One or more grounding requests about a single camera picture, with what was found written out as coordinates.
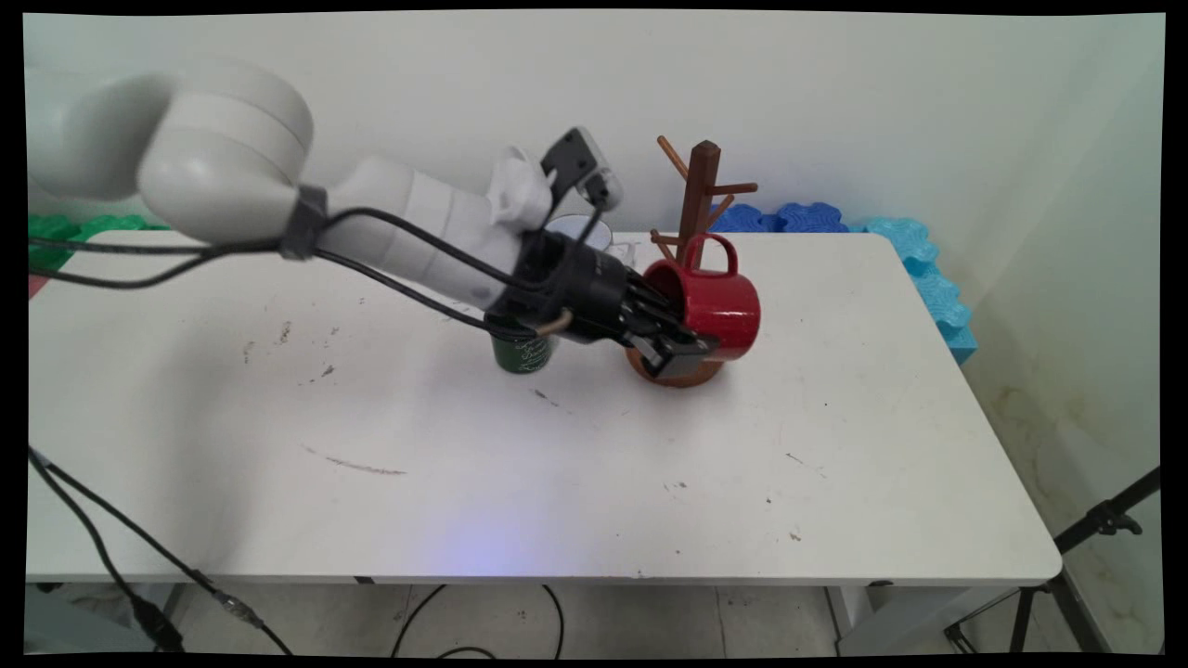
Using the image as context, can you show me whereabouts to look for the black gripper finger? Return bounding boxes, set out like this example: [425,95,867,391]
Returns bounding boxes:
[627,323,721,379]
[629,275,693,329]

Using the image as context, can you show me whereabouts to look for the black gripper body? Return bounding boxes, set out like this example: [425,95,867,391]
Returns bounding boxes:
[504,230,652,346]

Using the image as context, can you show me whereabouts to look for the red speckled enamel mug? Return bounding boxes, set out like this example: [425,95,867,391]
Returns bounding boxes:
[641,232,763,364]

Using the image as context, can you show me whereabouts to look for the white enamel mug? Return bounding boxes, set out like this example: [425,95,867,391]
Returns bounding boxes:
[546,213,640,272]

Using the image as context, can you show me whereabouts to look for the dark green enamel mug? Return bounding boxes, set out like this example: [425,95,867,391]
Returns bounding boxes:
[486,314,559,376]

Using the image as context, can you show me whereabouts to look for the brown wooden mug tree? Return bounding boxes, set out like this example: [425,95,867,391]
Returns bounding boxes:
[625,136,761,390]

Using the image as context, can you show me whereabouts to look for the blue foam mat pieces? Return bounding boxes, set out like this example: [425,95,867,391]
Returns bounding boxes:
[709,201,851,235]

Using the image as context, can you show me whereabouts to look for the cyan foam mat pieces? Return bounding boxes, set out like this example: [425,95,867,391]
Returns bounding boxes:
[846,215,979,366]

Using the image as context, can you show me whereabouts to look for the black tripod stand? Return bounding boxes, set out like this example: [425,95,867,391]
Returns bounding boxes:
[943,466,1164,656]

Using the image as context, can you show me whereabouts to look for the green foam mat pieces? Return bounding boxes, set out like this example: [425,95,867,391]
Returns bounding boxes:
[27,212,178,276]

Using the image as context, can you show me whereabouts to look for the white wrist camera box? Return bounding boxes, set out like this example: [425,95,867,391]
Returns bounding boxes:
[540,126,624,213]

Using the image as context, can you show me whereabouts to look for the black cable with brass plug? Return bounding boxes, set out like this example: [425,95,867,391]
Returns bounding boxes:
[27,249,575,339]

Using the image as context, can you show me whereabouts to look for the black camera cable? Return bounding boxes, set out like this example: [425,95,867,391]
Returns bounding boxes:
[27,163,613,290]

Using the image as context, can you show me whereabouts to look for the black looped floor cable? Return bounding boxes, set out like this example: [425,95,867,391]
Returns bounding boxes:
[389,584,566,661]

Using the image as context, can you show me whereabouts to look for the black cable strap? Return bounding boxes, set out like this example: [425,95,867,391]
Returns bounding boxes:
[278,185,329,262]

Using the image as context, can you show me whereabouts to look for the white table leg frame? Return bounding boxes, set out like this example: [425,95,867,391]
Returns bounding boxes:
[823,584,1022,657]

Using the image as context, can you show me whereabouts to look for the black hanging robot cable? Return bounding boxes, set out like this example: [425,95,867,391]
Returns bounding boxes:
[27,446,296,657]

